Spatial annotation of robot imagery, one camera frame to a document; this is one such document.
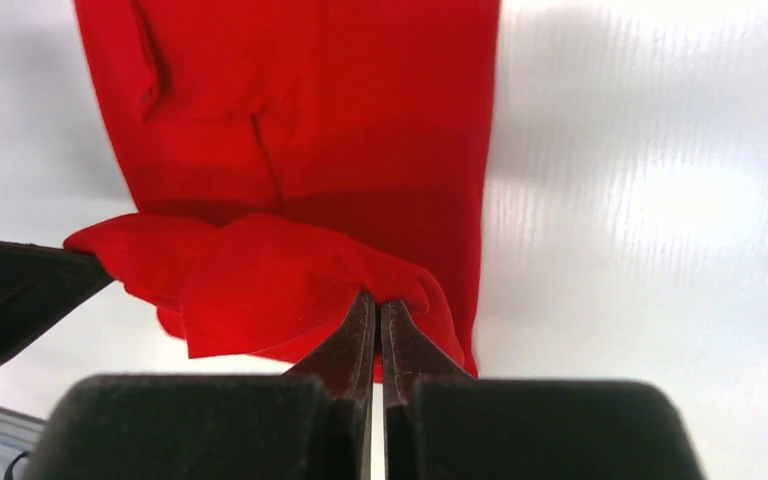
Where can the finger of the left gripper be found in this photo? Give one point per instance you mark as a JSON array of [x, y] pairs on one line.
[[39, 286]]

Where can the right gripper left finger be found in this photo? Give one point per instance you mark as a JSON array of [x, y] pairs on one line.
[[311, 422]]

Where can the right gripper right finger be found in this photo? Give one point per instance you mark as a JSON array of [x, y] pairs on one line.
[[442, 423]]

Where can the red t-shirt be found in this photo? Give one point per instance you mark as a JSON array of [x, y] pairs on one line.
[[284, 156]]

